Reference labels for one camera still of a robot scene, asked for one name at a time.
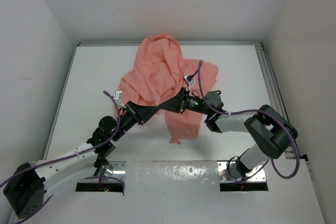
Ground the aluminium table edge rail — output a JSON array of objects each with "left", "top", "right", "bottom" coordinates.
[{"left": 7, "top": 40, "right": 308, "bottom": 224}]

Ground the pink hooded zip jacket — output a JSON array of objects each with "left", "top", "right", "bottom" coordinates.
[{"left": 117, "top": 34, "right": 218, "bottom": 144}]

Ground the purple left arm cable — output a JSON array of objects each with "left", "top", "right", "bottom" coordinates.
[{"left": 0, "top": 90, "right": 125, "bottom": 218}]

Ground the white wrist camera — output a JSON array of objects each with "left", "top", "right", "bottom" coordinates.
[
  {"left": 184, "top": 74, "right": 195, "bottom": 90},
  {"left": 114, "top": 90, "right": 126, "bottom": 109}
]

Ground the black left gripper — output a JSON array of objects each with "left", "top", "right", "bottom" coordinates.
[{"left": 112, "top": 100, "right": 160, "bottom": 141}]

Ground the metal base plate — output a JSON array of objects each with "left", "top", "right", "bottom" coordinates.
[
  {"left": 217, "top": 160, "right": 268, "bottom": 183},
  {"left": 95, "top": 162, "right": 126, "bottom": 180}
]

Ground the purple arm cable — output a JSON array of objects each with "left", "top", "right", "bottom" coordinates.
[
  {"left": 0, "top": 90, "right": 125, "bottom": 218},
  {"left": 194, "top": 60, "right": 299, "bottom": 183}
]

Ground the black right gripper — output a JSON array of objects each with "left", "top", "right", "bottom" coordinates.
[{"left": 159, "top": 87, "right": 212, "bottom": 116}]

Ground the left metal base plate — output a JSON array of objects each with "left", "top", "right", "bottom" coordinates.
[{"left": 95, "top": 162, "right": 126, "bottom": 180}]

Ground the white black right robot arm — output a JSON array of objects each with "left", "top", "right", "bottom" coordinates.
[{"left": 159, "top": 88, "right": 300, "bottom": 180}]

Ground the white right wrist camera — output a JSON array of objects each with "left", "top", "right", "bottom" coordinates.
[{"left": 184, "top": 74, "right": 195, "bottom": 90}]

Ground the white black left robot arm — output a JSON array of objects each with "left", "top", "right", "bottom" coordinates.
[{"left": 1, "top": 101, "right": 159, "bottom": 223}]

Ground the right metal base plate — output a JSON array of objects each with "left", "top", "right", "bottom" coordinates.
[{"left": 217, "top": 160, "right": 268, "bottom": 183}]

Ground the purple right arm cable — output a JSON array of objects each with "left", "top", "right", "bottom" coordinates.
[{"left": 194, "top": 60, "right": 299, "bottom": 183}]

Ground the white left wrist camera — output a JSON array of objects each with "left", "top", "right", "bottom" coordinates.
[{"left": 114, "top": 90, "right": 126, "bottom": 109}]

